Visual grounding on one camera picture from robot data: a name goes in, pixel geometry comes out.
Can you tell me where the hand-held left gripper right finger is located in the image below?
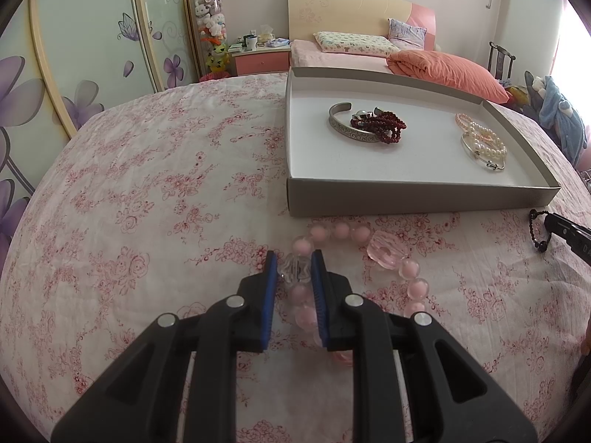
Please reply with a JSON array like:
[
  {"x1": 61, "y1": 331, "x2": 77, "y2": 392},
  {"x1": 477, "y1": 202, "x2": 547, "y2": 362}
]
[{"x1": 310, "y1": 249, "x2": 539, "y2": 443}]

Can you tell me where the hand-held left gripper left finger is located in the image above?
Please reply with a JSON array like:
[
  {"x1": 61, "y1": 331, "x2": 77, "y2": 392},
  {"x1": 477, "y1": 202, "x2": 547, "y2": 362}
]
[{"x1": 51, "y1": 250, "x2": 280, "y2": 443}]

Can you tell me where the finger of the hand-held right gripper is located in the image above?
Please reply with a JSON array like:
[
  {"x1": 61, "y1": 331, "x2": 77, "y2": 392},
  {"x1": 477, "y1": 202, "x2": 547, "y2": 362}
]
[{"x1": 544, "y1": 212, "x2": 591, "y2": 266}]

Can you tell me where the black bead bracelet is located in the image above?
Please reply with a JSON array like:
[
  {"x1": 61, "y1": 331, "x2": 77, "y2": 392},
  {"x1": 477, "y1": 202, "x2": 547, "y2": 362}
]
[{"x1": 527, "y1": 209, "x2": 552, "y2": 254}]

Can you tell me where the pink bead bracelet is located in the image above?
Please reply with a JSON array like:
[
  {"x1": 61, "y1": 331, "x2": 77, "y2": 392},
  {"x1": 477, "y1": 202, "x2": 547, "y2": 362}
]
[{"x1": 281, "y1": 223, "x2": 428, "y2": 365}]

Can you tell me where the white pearl bracelet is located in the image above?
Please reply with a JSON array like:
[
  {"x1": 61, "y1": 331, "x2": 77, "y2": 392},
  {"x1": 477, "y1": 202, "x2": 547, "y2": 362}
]
[{"x1": 463, "y1": 121, "x2": 508, "y2": 158}]

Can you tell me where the grey cardboard tray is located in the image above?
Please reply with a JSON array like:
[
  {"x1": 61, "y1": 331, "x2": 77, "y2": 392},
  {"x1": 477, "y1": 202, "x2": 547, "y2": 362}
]
[{"x1": 285, "y1": 66, "x2": 561, "y2": 217}]

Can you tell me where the pink pearl bracelet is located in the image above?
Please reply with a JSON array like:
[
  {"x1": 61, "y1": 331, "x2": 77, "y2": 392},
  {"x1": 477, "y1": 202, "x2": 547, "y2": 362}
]
[{"x1": 455, "y1": 111, "x2": 495, "y2": 141}]

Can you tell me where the dark red bead bracelet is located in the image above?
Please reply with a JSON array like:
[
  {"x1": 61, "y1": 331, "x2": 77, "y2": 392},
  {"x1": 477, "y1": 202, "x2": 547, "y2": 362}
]
[{"x1": 351, "y1": 111, "x2": 408, "y2": 145}]

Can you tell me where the thin silver bangle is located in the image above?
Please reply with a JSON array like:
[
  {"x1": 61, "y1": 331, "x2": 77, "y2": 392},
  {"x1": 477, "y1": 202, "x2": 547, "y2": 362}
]
[{"x1": 461, "y1": 133, "x2": 506, "y2": 171}]

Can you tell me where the colourful toy pile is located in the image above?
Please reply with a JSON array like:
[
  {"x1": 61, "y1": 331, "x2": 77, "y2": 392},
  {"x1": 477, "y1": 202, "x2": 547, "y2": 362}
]
[{"x1": 502, "y1": 79, "x2": 528, "y2": 103}]

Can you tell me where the pink curtain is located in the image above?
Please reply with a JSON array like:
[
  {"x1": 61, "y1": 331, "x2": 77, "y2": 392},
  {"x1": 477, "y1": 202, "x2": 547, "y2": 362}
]
[{"x1": 551, "y1": 0, "x2": 591, "y2": 116}]

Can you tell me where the dark wooden chair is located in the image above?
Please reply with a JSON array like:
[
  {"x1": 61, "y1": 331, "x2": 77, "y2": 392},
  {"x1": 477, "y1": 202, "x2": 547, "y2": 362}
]
[{"x1": 488, "y1": 41, "x2": 515, "y2": 81}]

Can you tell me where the orange duvet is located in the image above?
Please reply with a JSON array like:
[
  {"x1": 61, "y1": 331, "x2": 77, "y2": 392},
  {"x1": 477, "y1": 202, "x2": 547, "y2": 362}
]
[{"x1": 388, "y1": 50, "x2": 511, "y2": 104}]

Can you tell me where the pink bedside table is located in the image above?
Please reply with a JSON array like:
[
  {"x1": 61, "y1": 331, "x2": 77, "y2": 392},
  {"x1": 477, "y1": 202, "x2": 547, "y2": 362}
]
[{"x1": 231, "y1": 44, "x2": 291, "y2": 76}]

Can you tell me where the pink bed sheet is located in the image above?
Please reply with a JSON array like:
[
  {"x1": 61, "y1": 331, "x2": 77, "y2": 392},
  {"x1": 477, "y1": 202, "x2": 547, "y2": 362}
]
[{"x1": 290, "y1": 39, "x2": 398, "y2": 75}]

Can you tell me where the patterned white pillow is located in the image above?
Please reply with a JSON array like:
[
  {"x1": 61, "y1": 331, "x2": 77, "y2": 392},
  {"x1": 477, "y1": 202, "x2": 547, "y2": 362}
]
[{"x1": 314, "y1": 31, "x2": 402, "y2": 58}]

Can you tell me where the small lilac cushion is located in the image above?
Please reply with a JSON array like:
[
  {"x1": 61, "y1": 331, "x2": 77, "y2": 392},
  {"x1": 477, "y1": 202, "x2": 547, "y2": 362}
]
[{"x1": 388, "y1": 18, "x2": 428, "y2": 49}]

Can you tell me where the clear tube of plush toys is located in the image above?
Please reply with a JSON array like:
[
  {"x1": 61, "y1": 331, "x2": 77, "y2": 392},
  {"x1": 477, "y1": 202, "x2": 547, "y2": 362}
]
[{"x1": 191, "y1": 0, "x2": 232, "y2": 79}]

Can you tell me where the cream and pink headboard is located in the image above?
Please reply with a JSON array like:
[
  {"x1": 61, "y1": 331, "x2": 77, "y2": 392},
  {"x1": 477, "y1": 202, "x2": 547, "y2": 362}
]
[{"x1": 287, "y1": 0, "x2": 437, "y2": 51}]

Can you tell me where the wardrobe with purple flowers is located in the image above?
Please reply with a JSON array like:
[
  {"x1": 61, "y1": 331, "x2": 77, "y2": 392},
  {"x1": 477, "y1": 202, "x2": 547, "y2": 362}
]
[{"x1": 0, "y1": 0, "x2": 204, "y2": 259}]

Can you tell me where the wide silver cuff bracelet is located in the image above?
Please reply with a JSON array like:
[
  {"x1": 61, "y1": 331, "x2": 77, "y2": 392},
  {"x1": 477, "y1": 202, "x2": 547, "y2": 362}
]
[{"x1": 329, "y1": 103, "x2": 393, "y2": 143}]

